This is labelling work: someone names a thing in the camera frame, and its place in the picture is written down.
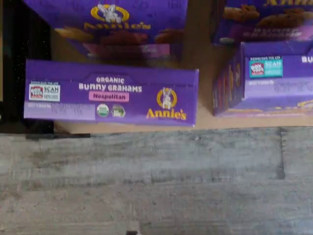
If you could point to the purple Annie's box violet patch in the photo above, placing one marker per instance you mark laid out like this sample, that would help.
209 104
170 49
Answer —
264 22
269 83

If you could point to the purple Annie's box pink patch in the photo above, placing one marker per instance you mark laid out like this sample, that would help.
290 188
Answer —
110 93
110 24

